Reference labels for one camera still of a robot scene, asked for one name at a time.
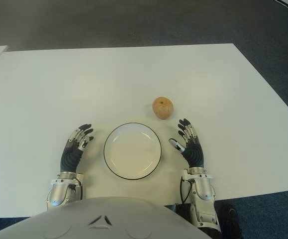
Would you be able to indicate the black box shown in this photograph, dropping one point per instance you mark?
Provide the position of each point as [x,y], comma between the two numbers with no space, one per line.
[179,209]

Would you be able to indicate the grey robot torso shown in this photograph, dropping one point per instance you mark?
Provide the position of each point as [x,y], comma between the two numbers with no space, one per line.
[96,221]

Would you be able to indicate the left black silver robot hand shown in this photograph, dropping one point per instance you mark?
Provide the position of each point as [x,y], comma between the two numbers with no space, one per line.
[70,155]

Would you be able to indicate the yellow red apple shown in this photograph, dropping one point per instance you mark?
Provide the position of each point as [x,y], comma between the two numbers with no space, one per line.
[163,108]

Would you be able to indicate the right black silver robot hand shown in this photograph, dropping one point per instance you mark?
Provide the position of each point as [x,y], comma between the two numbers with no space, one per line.
[194,153]

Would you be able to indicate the white plate with black rim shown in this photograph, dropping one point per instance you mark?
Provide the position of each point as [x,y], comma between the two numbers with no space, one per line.
[132,153]

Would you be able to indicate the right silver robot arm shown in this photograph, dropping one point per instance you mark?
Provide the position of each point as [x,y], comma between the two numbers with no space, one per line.
[202,194]

